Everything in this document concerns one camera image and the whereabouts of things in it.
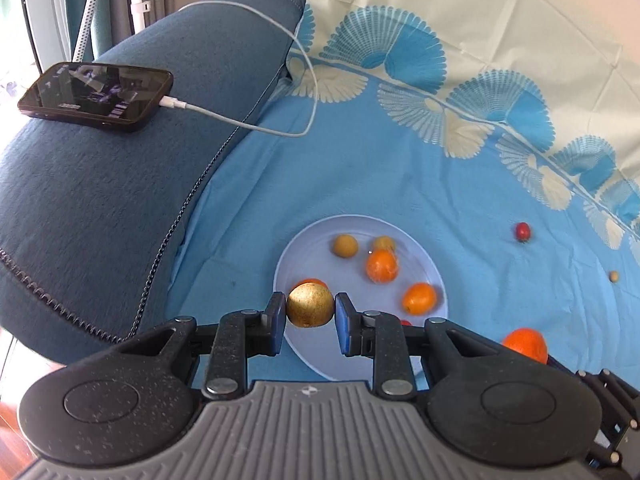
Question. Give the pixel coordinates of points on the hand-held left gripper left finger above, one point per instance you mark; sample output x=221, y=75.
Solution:
x=275, y=322

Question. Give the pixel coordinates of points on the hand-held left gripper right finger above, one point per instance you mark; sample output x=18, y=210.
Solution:
x=345, y=327

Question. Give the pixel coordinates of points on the orange kumquat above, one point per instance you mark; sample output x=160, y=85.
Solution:
x=307, y=282
x=525, y=342
x=420, y=298
x=382, y=266

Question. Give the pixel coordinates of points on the pale blue plastic plate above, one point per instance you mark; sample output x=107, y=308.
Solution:
x=350, y=280

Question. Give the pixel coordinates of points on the black smartphone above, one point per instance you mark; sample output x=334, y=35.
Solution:
x=90, y=92

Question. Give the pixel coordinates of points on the blue fan-print bed sheet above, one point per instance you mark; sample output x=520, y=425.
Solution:
x=400, y=170

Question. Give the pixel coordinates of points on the yellow-brown longan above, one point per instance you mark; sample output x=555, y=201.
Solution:
x=384, y=243
x=345, y=245
x=310, y=306

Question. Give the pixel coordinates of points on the teal curtain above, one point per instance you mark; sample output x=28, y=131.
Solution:
x=112, y=5

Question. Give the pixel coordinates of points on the blue sofa armrest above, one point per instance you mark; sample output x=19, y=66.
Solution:
x=100, y=200

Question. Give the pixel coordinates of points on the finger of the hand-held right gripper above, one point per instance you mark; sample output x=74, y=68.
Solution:
x=602, y=387

